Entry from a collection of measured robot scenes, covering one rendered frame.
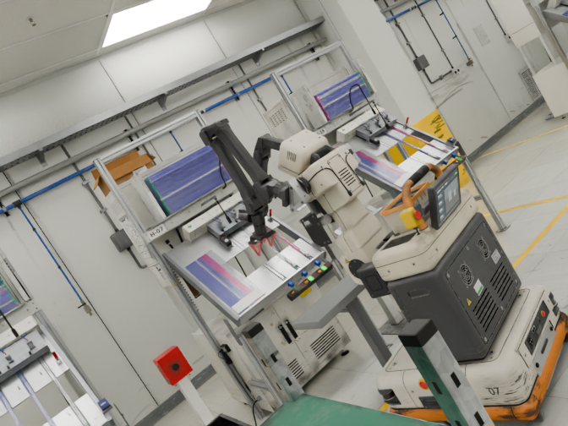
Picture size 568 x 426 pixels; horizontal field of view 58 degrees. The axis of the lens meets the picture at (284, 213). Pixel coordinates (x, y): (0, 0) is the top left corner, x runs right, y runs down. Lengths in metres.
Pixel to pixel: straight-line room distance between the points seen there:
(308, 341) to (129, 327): 1.83
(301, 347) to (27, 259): 2.36
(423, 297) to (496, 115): 5.99
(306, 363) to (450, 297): 1.54
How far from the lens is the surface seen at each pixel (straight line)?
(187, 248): 3.20
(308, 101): 3.93
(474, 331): 2.07
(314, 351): 3.38
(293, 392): 0.95
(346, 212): 2.27
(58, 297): 4.55
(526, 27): 6.76
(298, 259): 3.04
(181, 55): 5.37
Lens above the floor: 1.32
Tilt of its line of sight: 5 degrees down
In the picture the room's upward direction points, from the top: 31 degrees counter-clockwise
